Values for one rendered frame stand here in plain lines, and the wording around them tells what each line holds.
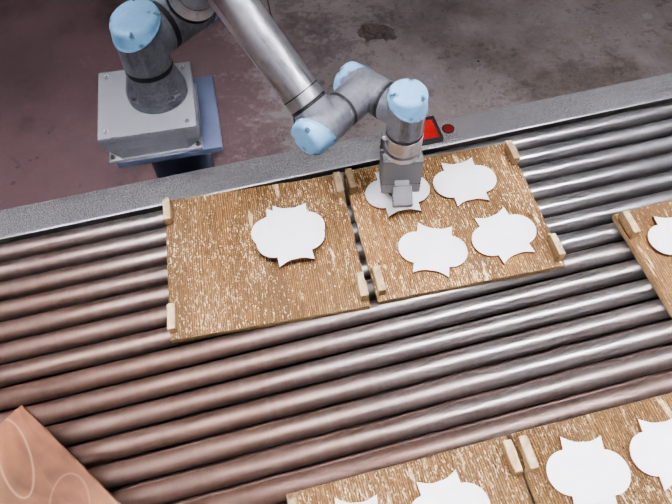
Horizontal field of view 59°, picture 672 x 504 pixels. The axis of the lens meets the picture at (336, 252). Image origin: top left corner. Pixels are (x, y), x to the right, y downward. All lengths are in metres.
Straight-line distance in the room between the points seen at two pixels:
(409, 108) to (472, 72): 1.99
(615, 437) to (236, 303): 0.76
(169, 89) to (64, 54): 1.92
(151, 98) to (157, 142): 0.11
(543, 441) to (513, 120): 0.80
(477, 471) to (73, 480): 0.68
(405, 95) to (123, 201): 0.72
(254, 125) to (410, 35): 0.96
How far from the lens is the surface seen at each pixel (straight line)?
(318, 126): 1.10
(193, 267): 1.32
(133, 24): 1.48
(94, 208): 1.51
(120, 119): 1.60
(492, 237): 1.34
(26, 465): 1.15
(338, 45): 3.19
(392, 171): 1.26
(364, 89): 1.18
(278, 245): 1.28
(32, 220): 1.55
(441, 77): 3.05
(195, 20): 1.51
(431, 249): 1.30
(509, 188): 1.44
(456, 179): 1.42
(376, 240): 1.31
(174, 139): 1.57
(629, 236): 1.45
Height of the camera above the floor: 2.05
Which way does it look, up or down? 59 degrees down
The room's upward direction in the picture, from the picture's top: 2 degrees counter-clockwise
